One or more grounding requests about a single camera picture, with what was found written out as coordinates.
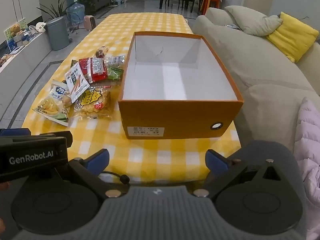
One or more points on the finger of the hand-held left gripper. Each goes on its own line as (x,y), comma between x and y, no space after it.
(67,138)
(15,132)

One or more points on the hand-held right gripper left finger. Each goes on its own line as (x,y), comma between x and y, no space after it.
(100,158)

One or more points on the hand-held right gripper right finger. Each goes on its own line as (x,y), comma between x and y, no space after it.
(215,161)

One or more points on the white yellow chips packet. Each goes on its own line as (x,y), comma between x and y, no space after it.
(51,102)

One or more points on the clear yellow snack packet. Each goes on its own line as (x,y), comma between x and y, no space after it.
(93,103)

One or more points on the white snack stick packet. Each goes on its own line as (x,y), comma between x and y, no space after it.
(76,81)

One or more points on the red snack packet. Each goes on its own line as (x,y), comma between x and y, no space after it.
(93,68)

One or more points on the light green snack packet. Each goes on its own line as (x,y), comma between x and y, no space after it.
(115,73)

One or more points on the orange cardboard box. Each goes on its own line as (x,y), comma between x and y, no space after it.
(175,80)

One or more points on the clear white-label snack packet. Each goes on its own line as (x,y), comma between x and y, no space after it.
(115,60)

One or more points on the small round brown snack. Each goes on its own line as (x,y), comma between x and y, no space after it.
(101,52)

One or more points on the dark green snack packet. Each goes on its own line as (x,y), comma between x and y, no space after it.
(74,63)

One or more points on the white low cabinet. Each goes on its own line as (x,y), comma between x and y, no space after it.
(25,55)

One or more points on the pink quilted jacket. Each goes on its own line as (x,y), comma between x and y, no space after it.
(308,155)

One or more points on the colourful photo card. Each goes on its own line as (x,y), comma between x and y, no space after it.
(15,33)

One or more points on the beige sofa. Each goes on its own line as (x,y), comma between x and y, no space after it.
(262,67)

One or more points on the grey trash bin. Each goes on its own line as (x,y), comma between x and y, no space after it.
(57,33)

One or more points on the white cap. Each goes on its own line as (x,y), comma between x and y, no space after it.
(41,26)

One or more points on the pink space heater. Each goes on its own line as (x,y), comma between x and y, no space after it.
(90,23)

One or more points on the blue water bottle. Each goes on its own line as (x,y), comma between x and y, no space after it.
(76,13)

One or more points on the long-leaf potted plant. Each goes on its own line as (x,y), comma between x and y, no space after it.
(53,8)

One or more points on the small dark object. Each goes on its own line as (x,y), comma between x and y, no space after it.
(232,26)

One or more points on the yellow checked tablecloth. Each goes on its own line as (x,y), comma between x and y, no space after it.
(140,22)

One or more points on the beige pillow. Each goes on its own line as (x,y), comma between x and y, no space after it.
(255,21)

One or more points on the yellow pillow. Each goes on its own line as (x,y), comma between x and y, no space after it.
(292,36)

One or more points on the orange plastic stool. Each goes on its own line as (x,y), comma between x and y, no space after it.
(211,2)

